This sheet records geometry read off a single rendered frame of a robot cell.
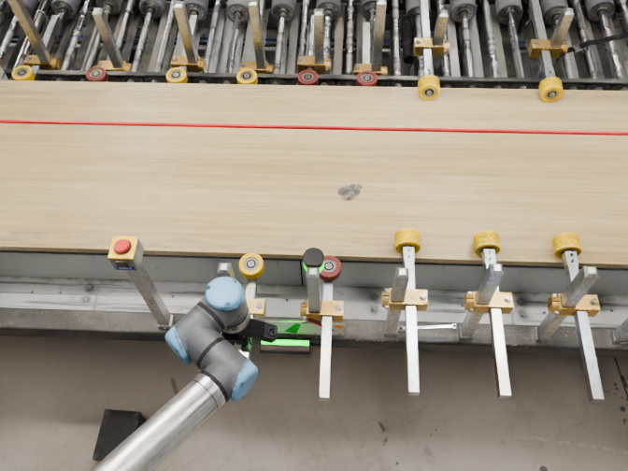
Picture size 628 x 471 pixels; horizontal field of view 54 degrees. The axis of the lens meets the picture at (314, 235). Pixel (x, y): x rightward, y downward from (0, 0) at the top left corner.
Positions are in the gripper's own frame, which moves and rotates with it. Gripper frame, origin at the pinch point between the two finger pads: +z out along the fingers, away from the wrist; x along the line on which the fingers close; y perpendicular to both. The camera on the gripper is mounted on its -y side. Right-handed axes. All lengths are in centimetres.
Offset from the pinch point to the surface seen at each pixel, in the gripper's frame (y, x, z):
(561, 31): -108, -122, -9
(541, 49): -103, -121, 0
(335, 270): -24.3, -27.7, 5.3
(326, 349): -22.0, -3.2, 9.9
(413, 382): -46.5, 10.0, -0.1
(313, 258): -18.2, -20.7, -15.4
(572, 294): -91, -13, -9
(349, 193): -29, -57, 5
